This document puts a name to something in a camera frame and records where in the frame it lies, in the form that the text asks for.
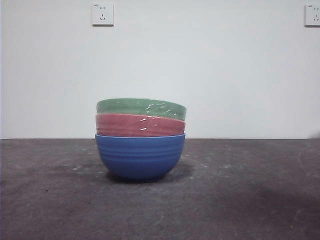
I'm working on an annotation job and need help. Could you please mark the green ribbed bowl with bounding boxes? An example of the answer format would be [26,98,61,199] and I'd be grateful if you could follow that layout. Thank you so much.
[96,97,188,122]

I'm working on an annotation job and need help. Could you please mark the blue ribbed bowl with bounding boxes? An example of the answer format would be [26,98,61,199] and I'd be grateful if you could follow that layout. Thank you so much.
[94,132,187,183]

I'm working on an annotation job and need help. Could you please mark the red ribbed bowl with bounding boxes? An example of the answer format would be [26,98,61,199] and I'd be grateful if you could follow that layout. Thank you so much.
[95,113,186,138]

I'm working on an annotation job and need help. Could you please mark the white wall socket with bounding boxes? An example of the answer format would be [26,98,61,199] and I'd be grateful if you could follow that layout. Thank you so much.
[304,4,320,28]
[91,2,115,27]

